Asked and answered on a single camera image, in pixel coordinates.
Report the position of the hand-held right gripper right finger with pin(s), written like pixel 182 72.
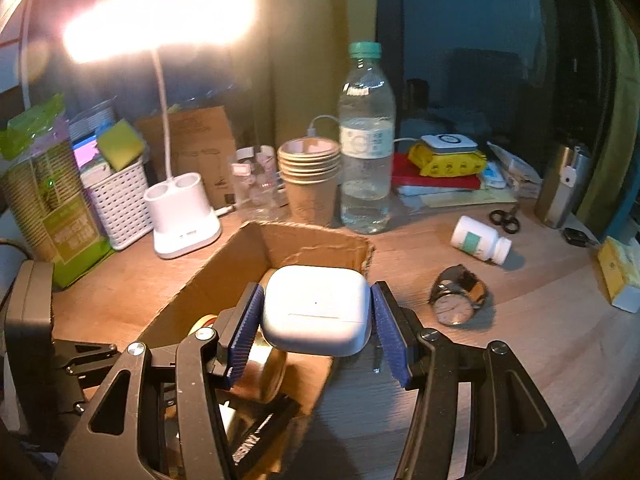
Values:
pixel 392 335

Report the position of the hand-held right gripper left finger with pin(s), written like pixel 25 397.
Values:
pixel 245 335

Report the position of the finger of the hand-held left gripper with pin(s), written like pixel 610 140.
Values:
pixel 85 355
pixel 80 400

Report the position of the red tin can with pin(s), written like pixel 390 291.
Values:
pixel 267 375

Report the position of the wristwatch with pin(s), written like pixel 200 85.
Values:
pixel 452 305

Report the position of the white earbuds case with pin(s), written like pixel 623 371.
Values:
pixel 315 310

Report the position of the cardboard tray box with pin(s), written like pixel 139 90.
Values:
pixel 310 245

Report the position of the white pill bottle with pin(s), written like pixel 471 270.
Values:
pixel 475 237

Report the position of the green wrapped paper cup pack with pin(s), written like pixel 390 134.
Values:
pixel 50 200

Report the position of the white desk lamp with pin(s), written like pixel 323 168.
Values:
pixel 182 220

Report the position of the white plastic basket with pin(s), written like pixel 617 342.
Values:
pixel 120 205

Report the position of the stack of brown paper cups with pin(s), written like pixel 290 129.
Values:
pixel 307 195

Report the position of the pale yellow folder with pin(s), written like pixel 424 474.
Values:
pixel 465 199

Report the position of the black scissors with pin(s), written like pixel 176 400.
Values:
pixel 509 222

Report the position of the red book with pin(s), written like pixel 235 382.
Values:
pixel 405 172

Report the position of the clear water bottle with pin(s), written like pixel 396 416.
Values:
pixel 367 160

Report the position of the yellow wipes pack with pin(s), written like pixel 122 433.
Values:
pixel 450 165

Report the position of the blue white small pack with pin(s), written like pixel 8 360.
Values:
pixel 492 175

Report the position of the brown closed cardboard box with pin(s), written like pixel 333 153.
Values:
pixel 200 145

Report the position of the yellow sponge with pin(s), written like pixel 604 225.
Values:
pixel 120 145

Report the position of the white paper packet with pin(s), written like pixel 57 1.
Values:
pixel 515 170

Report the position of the black car key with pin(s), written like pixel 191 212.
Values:
pixel 575 236

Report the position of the steel tumbler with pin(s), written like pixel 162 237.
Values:
pixel 560 195

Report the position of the yellow tissue box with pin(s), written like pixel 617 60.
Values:
pixel 620 270

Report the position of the yellow curtain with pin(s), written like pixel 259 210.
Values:
pixel 617 135
pixel 350 0

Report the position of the dark glass sliding door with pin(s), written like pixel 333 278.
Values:
pixel 475 35

